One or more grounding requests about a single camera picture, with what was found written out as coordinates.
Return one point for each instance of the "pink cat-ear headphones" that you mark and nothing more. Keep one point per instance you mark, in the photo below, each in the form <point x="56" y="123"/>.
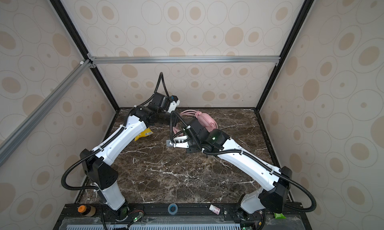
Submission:
<point x="203" y="118"/>

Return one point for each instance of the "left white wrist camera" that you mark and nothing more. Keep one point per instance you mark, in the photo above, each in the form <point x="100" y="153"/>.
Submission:
<point x="174" y="103"/>

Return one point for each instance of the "black frame post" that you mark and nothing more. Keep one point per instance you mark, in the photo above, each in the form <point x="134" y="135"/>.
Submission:
<point x="78" y="40"/>
<point x="302" y="15"/>

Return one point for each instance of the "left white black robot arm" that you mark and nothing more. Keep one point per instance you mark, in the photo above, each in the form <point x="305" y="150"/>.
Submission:
<point x="97" y="163"/>

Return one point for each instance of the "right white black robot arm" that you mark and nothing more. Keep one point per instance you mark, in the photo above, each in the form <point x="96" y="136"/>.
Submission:
<point x="274" y="182"/>

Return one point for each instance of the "orange-capped brown bottle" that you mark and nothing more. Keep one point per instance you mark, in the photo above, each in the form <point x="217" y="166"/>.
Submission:
<point x="87" y="210"/>

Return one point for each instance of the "back aluminium rail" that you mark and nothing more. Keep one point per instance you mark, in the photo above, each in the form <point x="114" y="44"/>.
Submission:
<point x="185" y="60"/>

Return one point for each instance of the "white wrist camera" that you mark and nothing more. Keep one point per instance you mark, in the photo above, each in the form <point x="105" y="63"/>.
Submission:
<point x="179" y="142"/>
<point x="174" y="103"/>

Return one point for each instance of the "left aluminium rail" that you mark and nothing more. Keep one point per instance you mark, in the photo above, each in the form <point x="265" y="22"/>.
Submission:
<point x="22" y="131"/>

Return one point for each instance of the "yellow snack packet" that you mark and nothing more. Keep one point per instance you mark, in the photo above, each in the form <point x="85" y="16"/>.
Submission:
<point x="147" y="132"/>

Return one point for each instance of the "aluminium rail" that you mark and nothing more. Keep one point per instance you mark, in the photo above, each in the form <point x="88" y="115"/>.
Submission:
<point x="22" y="131"/>
<point x="185" y="60"/>

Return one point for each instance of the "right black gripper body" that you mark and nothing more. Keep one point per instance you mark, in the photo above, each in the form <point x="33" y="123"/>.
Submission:
<point x="193" y="147"/>

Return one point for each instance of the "small white pink box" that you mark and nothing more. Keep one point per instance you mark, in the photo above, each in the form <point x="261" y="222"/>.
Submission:
<point x="216" y="210"/>

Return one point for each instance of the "right black frame post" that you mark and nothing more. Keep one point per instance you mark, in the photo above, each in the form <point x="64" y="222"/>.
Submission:
<point x="302" y="15"/>

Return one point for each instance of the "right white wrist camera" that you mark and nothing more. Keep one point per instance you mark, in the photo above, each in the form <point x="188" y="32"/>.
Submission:
<point x="179" y="142"/>

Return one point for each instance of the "left black frame post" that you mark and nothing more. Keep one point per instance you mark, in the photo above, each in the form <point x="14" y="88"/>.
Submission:
<point x="78" y="40"/>

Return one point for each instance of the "green packet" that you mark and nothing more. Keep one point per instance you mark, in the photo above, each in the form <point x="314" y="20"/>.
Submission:
<point x="279" y="216"/>

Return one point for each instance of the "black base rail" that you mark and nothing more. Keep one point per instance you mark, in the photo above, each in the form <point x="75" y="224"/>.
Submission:
<point x="188" y="217"/>

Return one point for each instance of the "blue tape roll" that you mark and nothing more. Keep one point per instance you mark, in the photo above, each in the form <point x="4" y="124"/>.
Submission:
<point x="173" y="209"/>

